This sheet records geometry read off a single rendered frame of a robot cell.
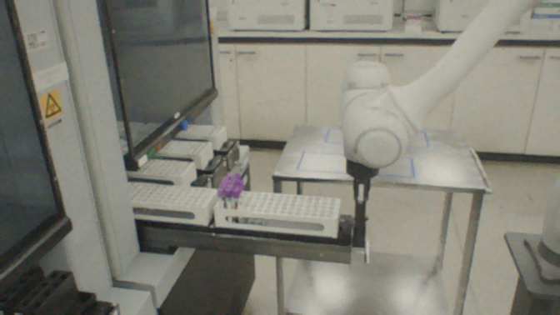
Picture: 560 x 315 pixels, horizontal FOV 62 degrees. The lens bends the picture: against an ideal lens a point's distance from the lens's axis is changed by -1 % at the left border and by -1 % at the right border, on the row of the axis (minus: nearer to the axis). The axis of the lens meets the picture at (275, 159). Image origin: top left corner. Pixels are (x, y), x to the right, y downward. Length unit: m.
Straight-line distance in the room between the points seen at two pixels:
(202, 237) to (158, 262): 0.13
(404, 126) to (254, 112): 2.79
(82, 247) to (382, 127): 0.63
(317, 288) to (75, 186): 1.07
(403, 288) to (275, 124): 2.03
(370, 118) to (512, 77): 2.71
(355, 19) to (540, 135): 1.49
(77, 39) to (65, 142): 0.20
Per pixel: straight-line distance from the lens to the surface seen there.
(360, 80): 0.95
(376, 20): 3.30
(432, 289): 1.86
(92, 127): 1.02
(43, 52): 0.90
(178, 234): 1.19
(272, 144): 3.67
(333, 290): 1.79
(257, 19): 3.40
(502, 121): 3.55
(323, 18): 3.31
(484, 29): 0.93
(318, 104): 3.44
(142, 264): 1.21
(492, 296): 2.35
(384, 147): 0.79
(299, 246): 1.11
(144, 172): 1.37
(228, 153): 1.58
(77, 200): 0.99
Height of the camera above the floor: 1.43
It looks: 24 degrees down
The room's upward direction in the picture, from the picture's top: 2 degrees counter-clockwise
